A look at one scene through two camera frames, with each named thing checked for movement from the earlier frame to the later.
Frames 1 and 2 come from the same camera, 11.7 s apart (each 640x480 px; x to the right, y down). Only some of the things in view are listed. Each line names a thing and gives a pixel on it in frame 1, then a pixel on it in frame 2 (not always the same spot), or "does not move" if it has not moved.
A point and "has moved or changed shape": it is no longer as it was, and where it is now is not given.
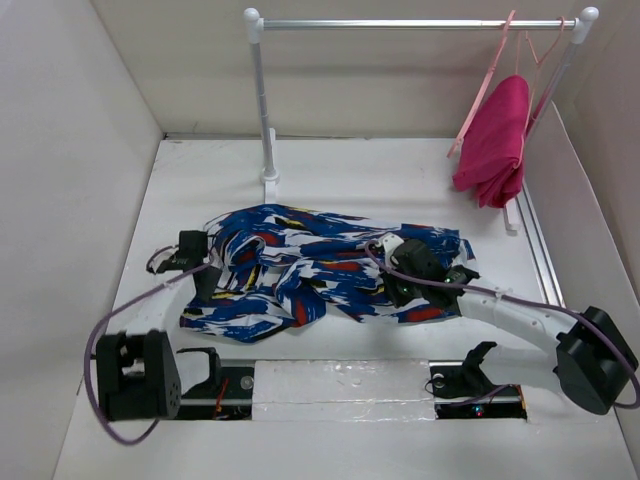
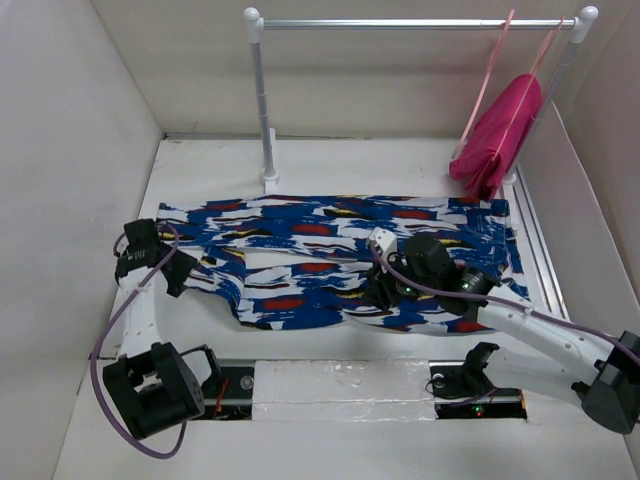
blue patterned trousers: [285, 270] has moved or changed shape
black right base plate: [461, 392] does not move
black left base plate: [230, 398] does not move
